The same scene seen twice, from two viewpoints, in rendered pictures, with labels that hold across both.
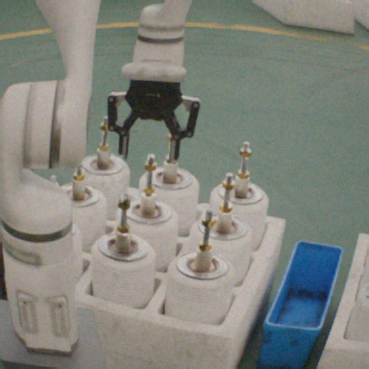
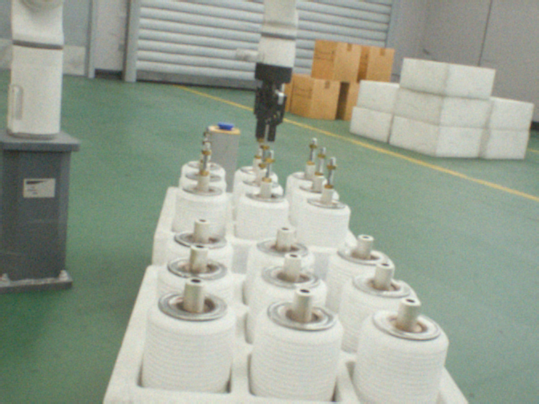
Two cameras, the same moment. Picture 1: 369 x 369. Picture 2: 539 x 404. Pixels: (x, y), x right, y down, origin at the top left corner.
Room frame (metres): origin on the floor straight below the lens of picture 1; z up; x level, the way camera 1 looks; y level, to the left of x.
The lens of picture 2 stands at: (0.80, -1.21, 0.54)
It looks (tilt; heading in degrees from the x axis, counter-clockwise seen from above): 14 degrees down; 70
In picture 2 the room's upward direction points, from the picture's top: 7 degrees clockwise
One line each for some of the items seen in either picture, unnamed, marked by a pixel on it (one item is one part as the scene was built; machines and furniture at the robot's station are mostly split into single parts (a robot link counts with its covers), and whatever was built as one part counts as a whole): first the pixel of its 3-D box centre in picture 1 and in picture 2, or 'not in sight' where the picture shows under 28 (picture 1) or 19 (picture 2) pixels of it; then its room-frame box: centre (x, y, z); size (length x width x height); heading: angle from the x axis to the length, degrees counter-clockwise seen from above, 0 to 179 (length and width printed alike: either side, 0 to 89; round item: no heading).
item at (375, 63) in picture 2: not in sight; (369, 65); (3.33, 3.82, 0.45); 0.30 x 0.24 x 0.30; 100
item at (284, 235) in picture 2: not in sight; (283, 240); (1.13, -0.37, 0.26); 0.02 x 0.02 x 0.03
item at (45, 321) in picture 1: (38, 282); (36, 91); (0.79, 0.16, 0.39); 0.09 x 0.09 x 0.17; 12
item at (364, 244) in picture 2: not in sight; (363, 248); (1.25, -0.39, 0.26); 0.02 x 0.02 x 0.03
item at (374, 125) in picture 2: not in sight; (391, 125); (3.03, 2.75, 0.09); 0.39 x 0.39 x 0.18; 13
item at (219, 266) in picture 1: (202, 265); (202, 190); (1.09, -0.04, 0.25); 0.08 x 0.08 x 0.01
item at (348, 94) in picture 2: not in sight; (347, 100); (3.16, 3.76, 0.15); 0.30 x 0.24 x 0.30; 103
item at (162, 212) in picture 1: (147, 211); (260, 183); (1.23, 0.05, 0.25); 0.08 x 0.08 x 0.01
